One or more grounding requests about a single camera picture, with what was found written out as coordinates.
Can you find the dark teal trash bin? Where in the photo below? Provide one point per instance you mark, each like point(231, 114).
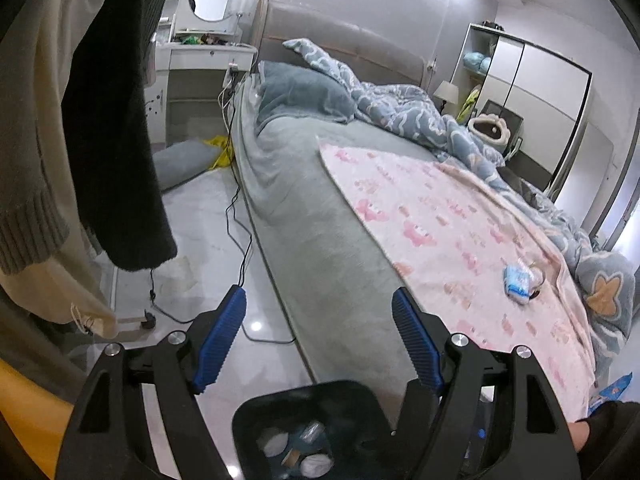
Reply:
point(335, 430)

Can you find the white wardrobe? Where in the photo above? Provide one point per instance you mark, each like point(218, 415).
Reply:
point(542, 95)

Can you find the pink cartoon print blanket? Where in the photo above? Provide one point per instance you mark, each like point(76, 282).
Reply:
point(449, 237)

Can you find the white clothes rack base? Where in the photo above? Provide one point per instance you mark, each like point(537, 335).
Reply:
point(128, 322)

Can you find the bedside table lamp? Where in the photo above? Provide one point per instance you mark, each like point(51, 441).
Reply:
point(448, 95)

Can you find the cream cat bed house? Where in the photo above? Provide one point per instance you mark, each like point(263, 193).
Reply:
point(492, 130)

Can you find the grey bed sheet mattress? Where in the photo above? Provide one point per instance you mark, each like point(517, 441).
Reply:
point(334, 282)

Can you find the white dressing table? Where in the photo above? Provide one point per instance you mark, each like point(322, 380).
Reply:
point(186, 73)

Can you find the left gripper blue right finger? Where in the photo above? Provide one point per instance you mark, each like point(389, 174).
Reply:
point(421, 347)

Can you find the blue-grey pillow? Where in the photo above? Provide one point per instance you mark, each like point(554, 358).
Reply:
point(288, 90)

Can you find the grey floor cushion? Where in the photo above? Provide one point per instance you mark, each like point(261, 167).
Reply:
point(181, 162)

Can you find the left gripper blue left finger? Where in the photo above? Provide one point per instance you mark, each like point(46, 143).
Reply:
point(213, 333)

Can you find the black hanging garment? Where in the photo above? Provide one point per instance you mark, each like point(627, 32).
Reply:
point(107, 139)

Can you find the brown tape roll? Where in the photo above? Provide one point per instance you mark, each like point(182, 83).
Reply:
point(291, 459)

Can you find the grey upholstered headboard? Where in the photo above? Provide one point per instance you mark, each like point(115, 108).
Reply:
point(371, 57)

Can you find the person's right hand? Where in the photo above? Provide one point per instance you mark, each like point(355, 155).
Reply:
point(579, 433)

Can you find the light blue tissue packet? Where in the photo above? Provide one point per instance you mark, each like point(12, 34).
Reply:
point(516, 283)

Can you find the grey knit hanging sweater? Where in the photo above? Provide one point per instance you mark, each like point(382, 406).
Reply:
point(32, 228)

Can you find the blue plush toy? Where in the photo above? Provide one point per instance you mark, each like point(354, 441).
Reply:
point(477, 62)

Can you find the yellow plastic bag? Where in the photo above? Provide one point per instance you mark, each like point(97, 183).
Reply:
point(224, 152)

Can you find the white tissue ball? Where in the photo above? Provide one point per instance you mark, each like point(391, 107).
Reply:
point(274, 443)
point(315, 466)

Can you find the blue cloud pattern duvet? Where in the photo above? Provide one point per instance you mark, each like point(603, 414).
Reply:
point(605, 280)

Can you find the grey cat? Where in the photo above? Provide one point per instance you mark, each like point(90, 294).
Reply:
point(519, 186)

